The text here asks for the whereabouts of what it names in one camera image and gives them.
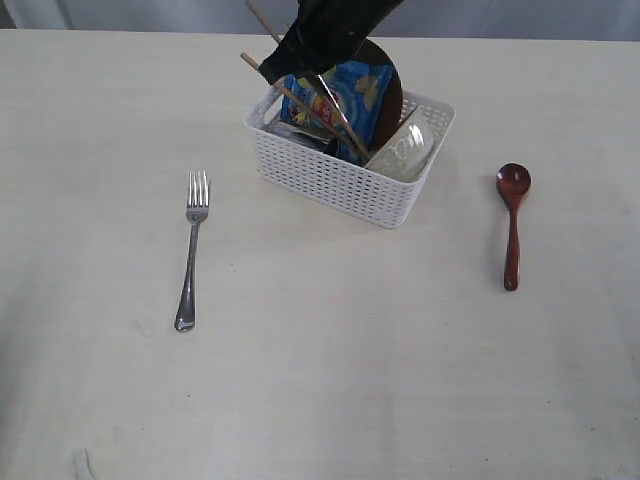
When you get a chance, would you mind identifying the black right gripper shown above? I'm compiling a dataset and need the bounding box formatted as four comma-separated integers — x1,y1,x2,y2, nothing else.
259,0,400,83

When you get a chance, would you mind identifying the brown wooden chopstick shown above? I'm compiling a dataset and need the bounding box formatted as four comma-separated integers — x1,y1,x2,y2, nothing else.
239,51,372,156
245,0,281,44

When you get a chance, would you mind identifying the silver table knife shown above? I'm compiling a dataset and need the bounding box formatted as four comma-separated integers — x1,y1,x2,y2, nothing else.
309,73,349,127

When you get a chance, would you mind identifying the silver metal fork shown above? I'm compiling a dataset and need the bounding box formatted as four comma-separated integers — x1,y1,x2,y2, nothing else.
174,170,211,333

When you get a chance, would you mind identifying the dark red wooden spoon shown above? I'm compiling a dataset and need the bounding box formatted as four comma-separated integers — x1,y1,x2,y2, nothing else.
496,163,531,291

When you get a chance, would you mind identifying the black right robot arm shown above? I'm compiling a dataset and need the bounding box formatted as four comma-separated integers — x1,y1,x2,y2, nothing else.
258,0,400,84

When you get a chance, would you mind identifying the brown wooden plate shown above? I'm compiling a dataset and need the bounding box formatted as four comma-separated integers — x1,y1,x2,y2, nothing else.
354,39,403,150

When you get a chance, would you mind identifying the blue chips bag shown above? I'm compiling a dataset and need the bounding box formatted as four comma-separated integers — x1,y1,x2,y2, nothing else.
283,60,395,145

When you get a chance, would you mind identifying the stainless steel cup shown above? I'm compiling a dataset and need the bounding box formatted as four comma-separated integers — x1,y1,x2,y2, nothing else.
266,120,361,166

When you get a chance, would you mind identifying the white plastic woven basket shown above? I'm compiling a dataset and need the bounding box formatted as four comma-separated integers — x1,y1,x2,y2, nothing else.
244,87,456,229

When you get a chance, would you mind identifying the speckled white ceramic bowl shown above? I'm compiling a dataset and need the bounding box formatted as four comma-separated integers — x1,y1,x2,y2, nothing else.
365,105,435,183

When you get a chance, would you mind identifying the white backdrop curtain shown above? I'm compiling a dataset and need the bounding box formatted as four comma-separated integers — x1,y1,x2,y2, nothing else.
1,0,639,41

